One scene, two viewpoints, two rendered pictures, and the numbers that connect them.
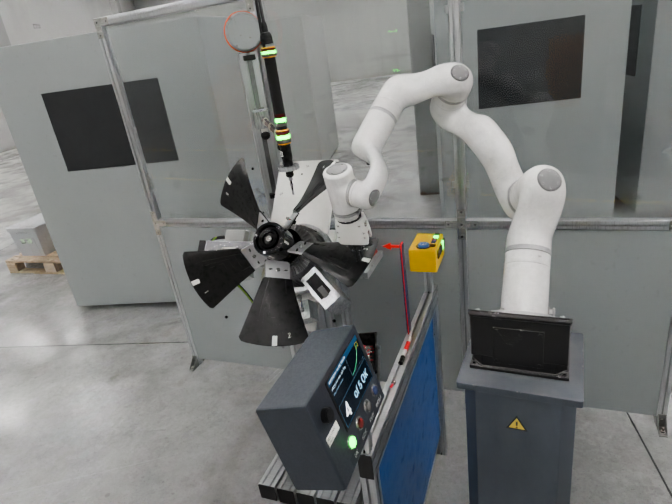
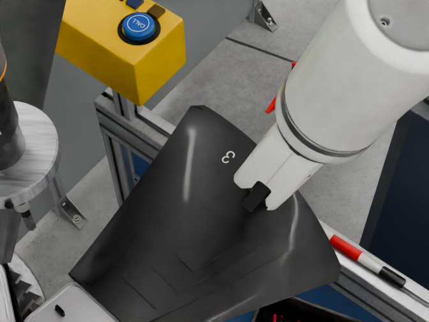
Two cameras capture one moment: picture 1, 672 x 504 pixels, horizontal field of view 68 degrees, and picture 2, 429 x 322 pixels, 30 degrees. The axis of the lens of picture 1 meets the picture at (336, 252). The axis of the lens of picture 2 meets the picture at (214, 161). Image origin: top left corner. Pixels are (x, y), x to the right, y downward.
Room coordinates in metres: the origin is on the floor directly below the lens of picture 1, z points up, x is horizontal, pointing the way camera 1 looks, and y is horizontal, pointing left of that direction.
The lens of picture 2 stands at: (1.40, 0.33, 1.84)
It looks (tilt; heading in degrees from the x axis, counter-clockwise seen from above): 57 degrees down; 285
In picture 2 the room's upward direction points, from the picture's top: 1 degrees counter-clockwise
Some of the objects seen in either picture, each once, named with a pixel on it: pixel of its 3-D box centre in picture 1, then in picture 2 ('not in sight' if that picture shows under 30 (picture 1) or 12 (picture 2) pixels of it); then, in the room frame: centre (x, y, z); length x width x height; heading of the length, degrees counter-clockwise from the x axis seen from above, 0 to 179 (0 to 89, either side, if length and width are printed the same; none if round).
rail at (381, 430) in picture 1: (406, 360); (345, 266); (1.35, -0.18, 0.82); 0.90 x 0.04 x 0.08; 156
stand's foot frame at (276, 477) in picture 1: (331, 447); not in sight; (1.82, 0.15, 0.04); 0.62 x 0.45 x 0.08; 156
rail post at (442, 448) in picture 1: (437, 383); (140, 239); (1.74, -0.35, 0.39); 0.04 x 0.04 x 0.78; 66
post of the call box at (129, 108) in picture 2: (428, 277); (125, 85); (1.71, -0.34, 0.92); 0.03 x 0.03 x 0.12; 66
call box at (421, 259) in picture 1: (426, 253); (117, 39); (1.71, -0.34, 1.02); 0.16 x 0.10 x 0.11; 156
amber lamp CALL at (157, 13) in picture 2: not in sight; (156, 11); (1.66, -0.35, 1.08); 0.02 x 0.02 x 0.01; 66
